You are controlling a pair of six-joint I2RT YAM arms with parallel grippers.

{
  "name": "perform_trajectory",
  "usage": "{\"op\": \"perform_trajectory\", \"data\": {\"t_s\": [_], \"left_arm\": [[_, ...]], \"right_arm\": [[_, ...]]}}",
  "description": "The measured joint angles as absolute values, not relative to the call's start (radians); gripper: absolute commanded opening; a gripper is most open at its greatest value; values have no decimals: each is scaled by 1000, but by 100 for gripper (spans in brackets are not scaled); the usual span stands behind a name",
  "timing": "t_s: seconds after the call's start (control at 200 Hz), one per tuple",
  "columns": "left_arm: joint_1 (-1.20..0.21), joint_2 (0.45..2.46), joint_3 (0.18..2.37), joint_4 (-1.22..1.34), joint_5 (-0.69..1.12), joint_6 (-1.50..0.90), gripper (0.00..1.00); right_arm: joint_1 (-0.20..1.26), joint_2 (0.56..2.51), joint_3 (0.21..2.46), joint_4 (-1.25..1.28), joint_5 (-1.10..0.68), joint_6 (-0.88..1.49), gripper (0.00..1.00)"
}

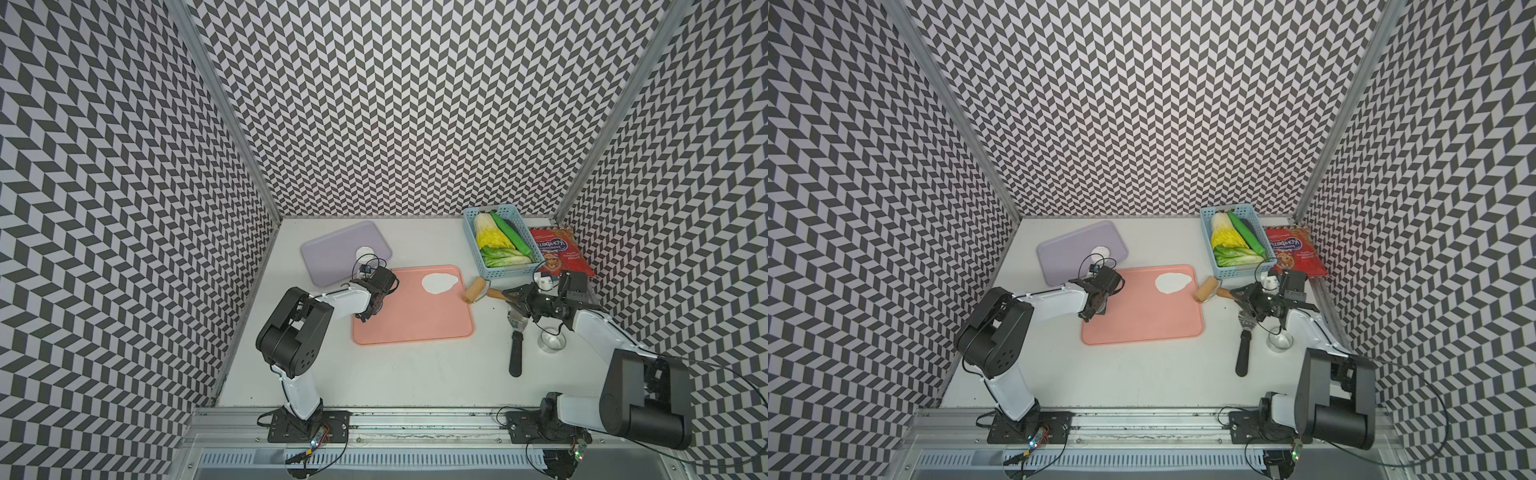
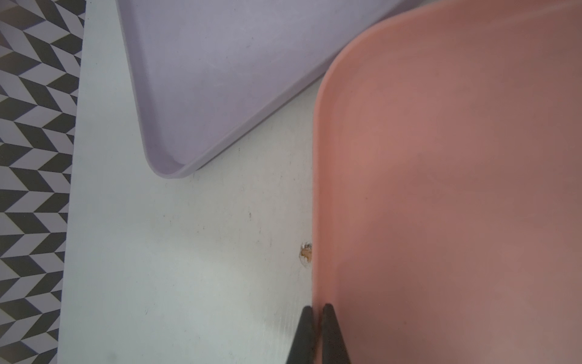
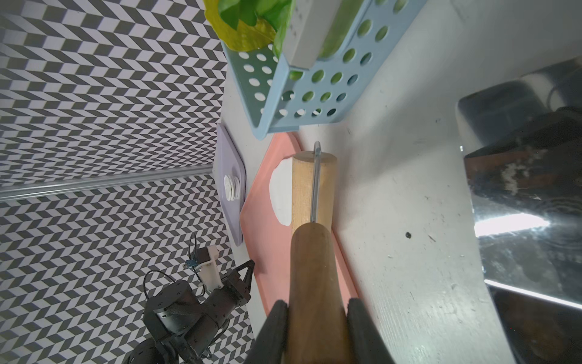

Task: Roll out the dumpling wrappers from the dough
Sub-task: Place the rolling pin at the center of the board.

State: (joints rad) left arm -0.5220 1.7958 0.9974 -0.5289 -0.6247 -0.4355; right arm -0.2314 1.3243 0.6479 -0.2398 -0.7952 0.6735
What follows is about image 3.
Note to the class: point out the black handled scraper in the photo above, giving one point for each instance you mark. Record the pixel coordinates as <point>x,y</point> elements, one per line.
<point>521,146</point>

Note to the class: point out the pink tray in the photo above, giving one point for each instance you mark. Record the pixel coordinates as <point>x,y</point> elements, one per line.
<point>269,242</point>

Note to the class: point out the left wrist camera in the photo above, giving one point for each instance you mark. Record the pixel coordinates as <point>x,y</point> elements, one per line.
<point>203,261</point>

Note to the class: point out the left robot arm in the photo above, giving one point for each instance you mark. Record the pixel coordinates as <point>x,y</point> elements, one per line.
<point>181,328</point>

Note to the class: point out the wooden dough roller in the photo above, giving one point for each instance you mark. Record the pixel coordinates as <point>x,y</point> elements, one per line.
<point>317,328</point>

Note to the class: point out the lavender tray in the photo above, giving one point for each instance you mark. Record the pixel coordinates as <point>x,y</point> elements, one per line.
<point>228,161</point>

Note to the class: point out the yellow napa cabbage toy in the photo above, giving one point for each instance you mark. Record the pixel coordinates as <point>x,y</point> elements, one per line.
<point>244,38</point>

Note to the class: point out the light blue plastic basket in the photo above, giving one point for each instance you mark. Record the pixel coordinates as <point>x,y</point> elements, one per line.
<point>277,97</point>

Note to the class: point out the green lettuce leaf toy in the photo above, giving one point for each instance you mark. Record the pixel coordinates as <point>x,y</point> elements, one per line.
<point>277,13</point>

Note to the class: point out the white dough piece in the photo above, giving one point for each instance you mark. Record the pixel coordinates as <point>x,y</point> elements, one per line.
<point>281,189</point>

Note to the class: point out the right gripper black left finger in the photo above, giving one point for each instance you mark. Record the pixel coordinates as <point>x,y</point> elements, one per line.
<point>271,341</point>

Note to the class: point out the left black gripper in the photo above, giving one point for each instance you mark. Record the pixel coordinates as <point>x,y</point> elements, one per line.
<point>220,303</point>

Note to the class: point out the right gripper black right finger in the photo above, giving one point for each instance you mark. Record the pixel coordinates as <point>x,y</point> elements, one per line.
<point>367,343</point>

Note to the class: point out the round white dough disc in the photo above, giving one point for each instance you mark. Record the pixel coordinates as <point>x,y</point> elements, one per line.
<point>232,188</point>

